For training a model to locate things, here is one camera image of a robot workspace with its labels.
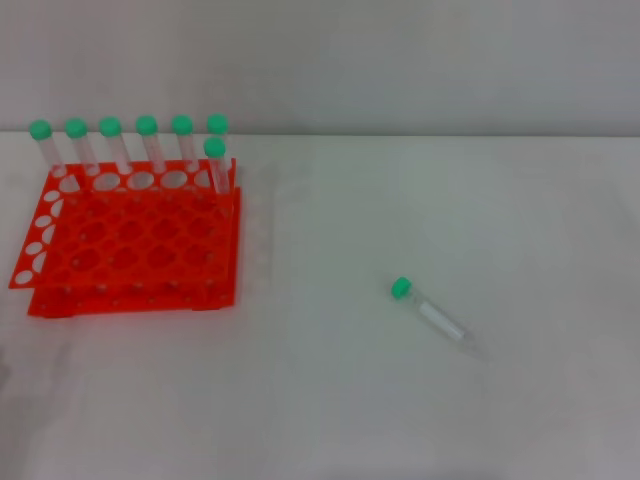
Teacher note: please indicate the green-capped clear test tube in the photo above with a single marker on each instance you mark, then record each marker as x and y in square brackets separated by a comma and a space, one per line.
[217, 123]
[75, 127]
[109, 126]
[40, 128]
[182, 124]
[401, 288]
[146, 125]
[215, 146]

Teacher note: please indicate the orange-red plastic tube rack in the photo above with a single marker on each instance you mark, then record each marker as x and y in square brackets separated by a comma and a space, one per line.
[150, 250]

